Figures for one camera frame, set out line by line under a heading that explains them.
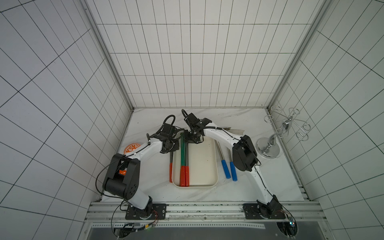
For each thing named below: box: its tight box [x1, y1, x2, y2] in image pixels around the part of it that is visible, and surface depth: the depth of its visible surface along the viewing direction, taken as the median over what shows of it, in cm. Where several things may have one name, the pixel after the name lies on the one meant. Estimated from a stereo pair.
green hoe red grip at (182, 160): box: [179, 132, 186, 187], surface depth 86 cm
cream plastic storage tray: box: [171, 136, 219, 189], surface depth 88 cm
